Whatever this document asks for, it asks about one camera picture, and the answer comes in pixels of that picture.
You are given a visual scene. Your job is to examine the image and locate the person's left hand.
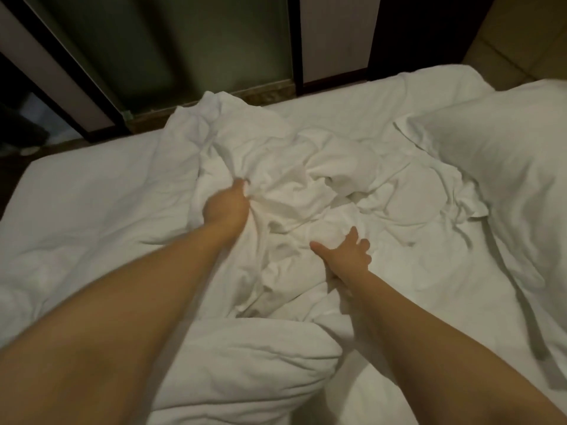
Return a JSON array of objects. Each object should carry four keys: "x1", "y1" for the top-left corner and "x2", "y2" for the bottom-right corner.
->
[{"x1": 202, "y1": 178, "x2": 253, "y2": 238}]

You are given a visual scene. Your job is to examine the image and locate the person's right hand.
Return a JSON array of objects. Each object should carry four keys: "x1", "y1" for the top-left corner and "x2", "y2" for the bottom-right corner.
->
[{"x1": 309, "y1": 226, "x2": 373, "y2": 285}]

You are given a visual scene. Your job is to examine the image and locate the white duvet cover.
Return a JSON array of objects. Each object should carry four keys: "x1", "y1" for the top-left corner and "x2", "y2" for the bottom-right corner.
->
[{"x1": 164, "y1": 91, "x2": 402, "y2": 321}]

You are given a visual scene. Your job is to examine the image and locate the white pillowcase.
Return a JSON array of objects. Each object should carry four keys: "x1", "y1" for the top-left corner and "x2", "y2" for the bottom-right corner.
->
[{"x1": 354, "y1": 144, "x2": 490, "y2": 228}]

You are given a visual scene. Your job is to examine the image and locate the white bed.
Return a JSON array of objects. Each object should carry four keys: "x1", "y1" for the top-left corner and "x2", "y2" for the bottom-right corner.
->
[{"x1": 0, "y1": 64, "x2": 567, "y2": 425}]

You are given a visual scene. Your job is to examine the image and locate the white pillow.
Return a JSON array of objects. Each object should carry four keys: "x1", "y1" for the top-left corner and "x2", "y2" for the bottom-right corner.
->
[{"x1": 394, "y1": 79, "x2": 567, "y2": 308}]

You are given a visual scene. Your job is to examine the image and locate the person's right forearm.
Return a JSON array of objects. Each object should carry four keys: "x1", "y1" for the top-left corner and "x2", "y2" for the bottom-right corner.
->
[{"x1": 335, "y1": 270, "x2": 567, "y2": 425}]

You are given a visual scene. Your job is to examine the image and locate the person's left forearm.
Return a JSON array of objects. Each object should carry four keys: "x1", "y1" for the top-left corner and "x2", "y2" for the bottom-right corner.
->
[{"x1": 0, "y1": 221, "x2": 245, "y2": 425}]

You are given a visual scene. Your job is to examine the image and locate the tan padded headboard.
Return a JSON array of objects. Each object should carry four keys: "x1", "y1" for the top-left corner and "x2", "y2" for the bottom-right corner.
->
[{"x1": 462, "y1": 0, "x2": 567, "y2": 92}]

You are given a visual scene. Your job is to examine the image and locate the dark wooden wall panel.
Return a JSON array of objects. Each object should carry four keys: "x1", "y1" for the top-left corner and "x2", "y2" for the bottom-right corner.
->
[{"x1": 367, "y1": 0, "x2": 497, "y2": 81}]

